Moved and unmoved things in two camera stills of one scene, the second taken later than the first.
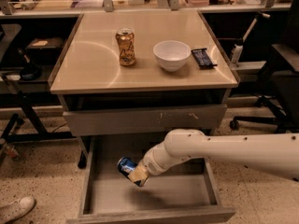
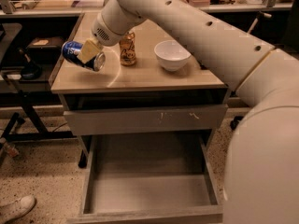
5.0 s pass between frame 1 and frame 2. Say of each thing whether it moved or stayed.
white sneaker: stayed
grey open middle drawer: stayed
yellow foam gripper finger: moved
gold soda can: stayed
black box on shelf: stayed
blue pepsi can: moved
